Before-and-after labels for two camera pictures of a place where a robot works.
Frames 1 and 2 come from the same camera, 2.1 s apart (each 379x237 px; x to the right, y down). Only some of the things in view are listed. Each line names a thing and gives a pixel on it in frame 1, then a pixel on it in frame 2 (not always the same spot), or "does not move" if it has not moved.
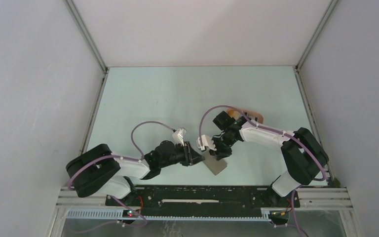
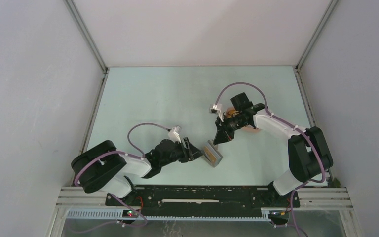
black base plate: [202, 201] does not move
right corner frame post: [313, 39] does not move
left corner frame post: [87, 35] does not move
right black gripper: [220, 153] to [223, 136]
